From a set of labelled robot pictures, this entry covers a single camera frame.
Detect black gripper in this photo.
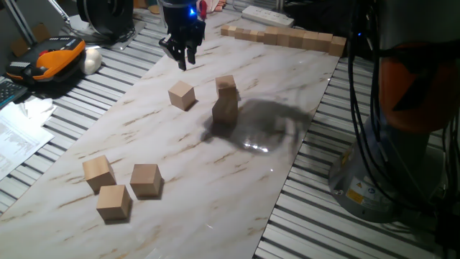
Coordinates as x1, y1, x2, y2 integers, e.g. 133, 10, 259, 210
158, 0, 206, 71

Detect large wooden cube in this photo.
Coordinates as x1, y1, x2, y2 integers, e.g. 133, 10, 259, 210
167, 80, 197, 112
129, 163, 163, 198
263, 27, 280, 46
315, 32, 334, 53
276, 27, 292, 47
301, 31, 320, 51
215, 74, 239, 99
82, 155, 117, 194
96, 184, 132, 222
328, 35, 348, 58
211, 94, 239, 125
288, 29, 305, 50

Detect pink folded cloth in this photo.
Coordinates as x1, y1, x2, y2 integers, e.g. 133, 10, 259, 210
206, 0, 228, 14

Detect black round spool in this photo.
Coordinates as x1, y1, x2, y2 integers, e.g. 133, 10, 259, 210
76, 0, 134, 37

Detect white power strip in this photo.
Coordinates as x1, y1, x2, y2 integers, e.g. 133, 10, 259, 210
241, 4, 295, 29

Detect orange black teach pendant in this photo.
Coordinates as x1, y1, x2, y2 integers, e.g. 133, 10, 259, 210
5, 35, 87, 86

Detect marble pattern board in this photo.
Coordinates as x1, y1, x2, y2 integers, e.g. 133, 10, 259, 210
0, 9, 341, 259

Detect thin metal rod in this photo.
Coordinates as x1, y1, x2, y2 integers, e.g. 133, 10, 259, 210
46, 0, 73, 26

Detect black bag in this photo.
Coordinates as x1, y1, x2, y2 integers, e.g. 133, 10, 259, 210
283, 0, 360, 39

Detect brown cardboard piece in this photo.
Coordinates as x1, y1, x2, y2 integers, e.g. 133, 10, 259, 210
31, 23, 51, 42
9, 37, 28, 57

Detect crumpled white tissue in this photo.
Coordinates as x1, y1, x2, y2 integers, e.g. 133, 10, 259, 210
19, 96, 58, 127

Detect black keyboard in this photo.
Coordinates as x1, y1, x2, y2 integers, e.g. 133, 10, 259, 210
0, 76, 29, 110

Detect printed paper sheets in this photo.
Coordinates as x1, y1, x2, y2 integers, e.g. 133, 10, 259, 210
0, 102, 55, 181

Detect grey metal base plate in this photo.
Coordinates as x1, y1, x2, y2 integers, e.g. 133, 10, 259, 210
70, 16, 147, 51

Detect slanted aluminium frame beam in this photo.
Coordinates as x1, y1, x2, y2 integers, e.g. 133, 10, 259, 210
2, 0, 37, 46

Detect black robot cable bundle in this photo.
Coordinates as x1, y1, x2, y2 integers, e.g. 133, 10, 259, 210
346, 0, 460, 253

